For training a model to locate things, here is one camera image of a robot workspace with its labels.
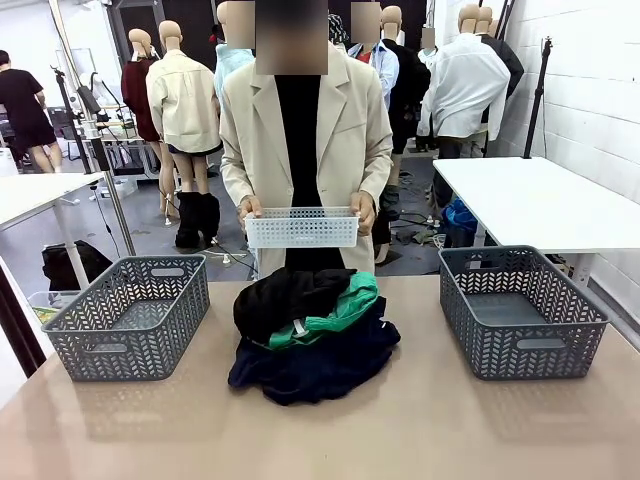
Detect person's left hand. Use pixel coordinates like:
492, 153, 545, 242
349, 191, 377, 236

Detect person's right hand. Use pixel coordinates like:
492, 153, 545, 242
237, 194, 264, 232

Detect white perforated plastic basket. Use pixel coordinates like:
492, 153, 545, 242
244, 206, 360, 250

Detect green drawstring garment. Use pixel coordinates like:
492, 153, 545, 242
268, 271, 381, 350

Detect black garment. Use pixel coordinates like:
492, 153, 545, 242
233, 267, 357, 346

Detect person's left forearm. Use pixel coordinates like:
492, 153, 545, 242
357, 144, 394, 197

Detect person's right forearm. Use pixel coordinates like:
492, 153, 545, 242
219, 152, 255, 207

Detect black fuzzy boots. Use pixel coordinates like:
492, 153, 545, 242
174, 191, 221, 250

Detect person in beige blazer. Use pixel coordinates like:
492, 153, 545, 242
219, 0, 394, 276

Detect blue bag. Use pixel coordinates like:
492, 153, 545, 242
442, 198, 479, 235

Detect mannequin in beige jacket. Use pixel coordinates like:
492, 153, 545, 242
145, 20, 224, 196

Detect metal stand pole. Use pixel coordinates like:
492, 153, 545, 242
47, 0, 137, 257

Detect mannequin in black jacket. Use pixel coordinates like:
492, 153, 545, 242
380, 5, 432, 156

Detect background workbench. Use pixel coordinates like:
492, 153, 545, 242
64, 114, 161, 177

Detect mannequin in light blue shirt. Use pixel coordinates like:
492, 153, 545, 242
213, 0, 257, 111

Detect mannequin in maroon garment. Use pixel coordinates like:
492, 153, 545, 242
121, 28, 180, 227

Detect mannequin in white shirt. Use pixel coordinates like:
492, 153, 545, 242
417, 3, 512, 157

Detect black bag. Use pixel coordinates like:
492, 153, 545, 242
42, 239, 114, 292

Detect navy shorts with logo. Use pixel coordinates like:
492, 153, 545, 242
228, 295, 402, 406

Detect large white table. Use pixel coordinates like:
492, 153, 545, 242
432, 156, 640, 287

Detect patterned bucket hat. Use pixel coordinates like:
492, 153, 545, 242
328, 13, 350, 46

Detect black tripod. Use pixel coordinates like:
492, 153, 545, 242
49, 64, 94, 175

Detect mannequin in dark jacket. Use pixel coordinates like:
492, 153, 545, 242
477, 5, 525, 101

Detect black light stand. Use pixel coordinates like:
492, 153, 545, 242
523, 35, 555, 160

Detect grey woven-pattern plastic basket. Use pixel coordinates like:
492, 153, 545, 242
438, 244, 611, 381
41, 254, 211, 383

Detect white table with white leg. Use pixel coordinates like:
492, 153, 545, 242
0, 172, 106, 289

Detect clear plastic box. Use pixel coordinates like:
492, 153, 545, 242
27, 289, 81, 326

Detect person in black t-shirt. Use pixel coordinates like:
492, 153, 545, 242
0, 49, 64, 174

